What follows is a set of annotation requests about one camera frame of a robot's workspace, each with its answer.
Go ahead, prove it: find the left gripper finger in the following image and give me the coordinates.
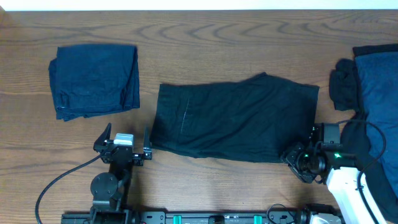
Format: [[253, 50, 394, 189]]
[[93, 123, 111, 152], [143, 127, 152, 160]]

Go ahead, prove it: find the black shorts garment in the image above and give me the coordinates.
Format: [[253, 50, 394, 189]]
[[150, 73, 320, 163]]

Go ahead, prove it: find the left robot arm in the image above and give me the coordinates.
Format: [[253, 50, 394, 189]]
[[88, 124, 152, 224]]

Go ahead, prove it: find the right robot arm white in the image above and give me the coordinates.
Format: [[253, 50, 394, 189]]
[[281, 119, 386, 223]]

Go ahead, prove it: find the folded navy blue garment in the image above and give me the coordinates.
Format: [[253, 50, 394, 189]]
[[49, 44, 140, 121]]

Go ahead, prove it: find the blue garment in pile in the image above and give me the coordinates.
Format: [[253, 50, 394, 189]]
[[355, 52, 397, 194]]

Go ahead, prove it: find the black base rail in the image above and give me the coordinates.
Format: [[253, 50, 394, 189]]
[[60, 211, 344, 224]]

